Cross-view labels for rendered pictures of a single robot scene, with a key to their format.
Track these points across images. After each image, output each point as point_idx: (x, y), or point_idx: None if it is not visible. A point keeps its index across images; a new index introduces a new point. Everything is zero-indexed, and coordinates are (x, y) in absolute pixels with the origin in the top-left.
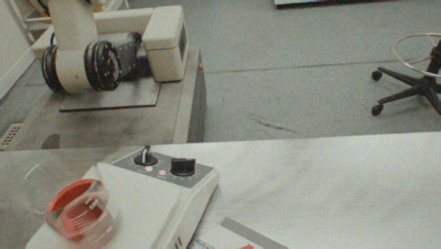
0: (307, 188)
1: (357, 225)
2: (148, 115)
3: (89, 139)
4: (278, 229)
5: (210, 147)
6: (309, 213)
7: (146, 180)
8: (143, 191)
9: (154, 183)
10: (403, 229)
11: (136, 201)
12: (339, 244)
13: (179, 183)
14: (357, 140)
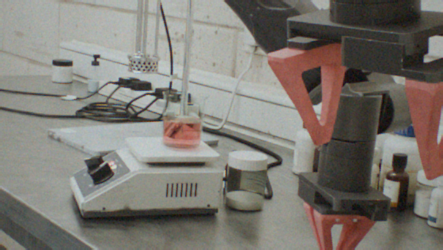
0: (46, 172)
1: (63, 161)
2: None
3: None
4: None
5: (34, 201)
6: (67, 170)
7: (134, 143)
8: (141, 142)
9: (132, 142)
10: (53, 154)
11: (151, 142)
12: (82, 164)
13: (115, 155)
14: None
